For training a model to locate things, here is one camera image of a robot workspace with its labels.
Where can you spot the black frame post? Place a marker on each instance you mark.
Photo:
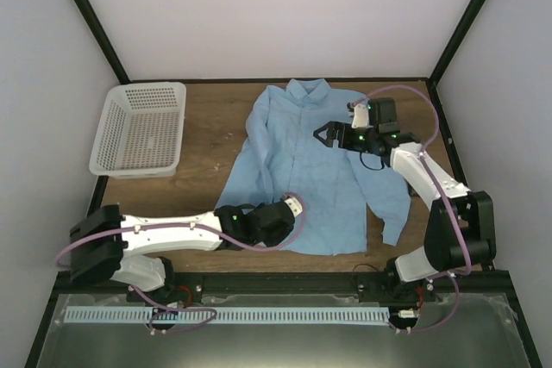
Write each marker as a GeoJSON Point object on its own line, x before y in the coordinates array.
{"type": "Point", "coordinates": [96, 28]}
{"type": "Point", "coordinates": [467, 20]}

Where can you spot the light blue button shirt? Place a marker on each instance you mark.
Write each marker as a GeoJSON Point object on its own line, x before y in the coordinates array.
{"type": "Point", "coordinates": [338, 187]}

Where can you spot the black left rear frame post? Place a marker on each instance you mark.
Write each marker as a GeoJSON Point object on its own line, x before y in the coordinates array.
{"type": "Point", "coordinates": [96, 28]}

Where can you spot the grey metal front panel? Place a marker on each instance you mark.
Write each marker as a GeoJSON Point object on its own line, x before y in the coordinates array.
{"type": "Point", "coordinates": [458, 331]}

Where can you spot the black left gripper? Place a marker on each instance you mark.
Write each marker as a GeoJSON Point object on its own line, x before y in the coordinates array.
{"type": "Point", "coordinates": [277, 240]}

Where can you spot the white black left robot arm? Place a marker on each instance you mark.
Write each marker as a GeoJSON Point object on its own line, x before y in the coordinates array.
{"type": "Point", "coordinates": [110, 246]}

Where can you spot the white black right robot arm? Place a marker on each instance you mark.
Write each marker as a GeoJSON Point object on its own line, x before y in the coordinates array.
{"type": "Point", "coordinates": [460, 233]}

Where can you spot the white perforated plastic basket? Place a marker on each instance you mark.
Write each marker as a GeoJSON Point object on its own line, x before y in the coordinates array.
{"type": "Point", "coordinates": [140, 131]}

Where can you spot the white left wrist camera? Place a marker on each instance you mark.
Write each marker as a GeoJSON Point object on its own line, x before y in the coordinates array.
{"type": "Point", "coordinates": [294, 205]}

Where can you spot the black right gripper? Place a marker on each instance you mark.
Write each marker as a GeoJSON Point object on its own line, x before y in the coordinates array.
{"type": "Point", "coordinates": [341, 128]}

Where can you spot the light blue slotted cable duct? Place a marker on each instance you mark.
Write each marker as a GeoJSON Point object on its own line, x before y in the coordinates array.
{"type": "Point", "coordinates": [230, 315]}

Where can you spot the black right rear frame post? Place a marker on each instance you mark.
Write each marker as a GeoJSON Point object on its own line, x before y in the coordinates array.
{"type": "Point", "coordinates": [467, 20]}

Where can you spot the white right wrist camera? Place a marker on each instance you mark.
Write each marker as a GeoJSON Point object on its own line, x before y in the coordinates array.
{"type": "Point", "coordinates": [359, 113]}

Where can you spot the black front mounting rail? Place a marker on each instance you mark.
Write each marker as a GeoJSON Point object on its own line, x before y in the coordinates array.
{"type": "Point", "coordinates": [367, 286]}

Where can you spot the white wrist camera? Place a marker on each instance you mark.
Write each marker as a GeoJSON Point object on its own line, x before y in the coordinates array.
{"type": "Point", "coordinates": [359, 113]}
{"type": "Point", "coordinates": [294, 205]}

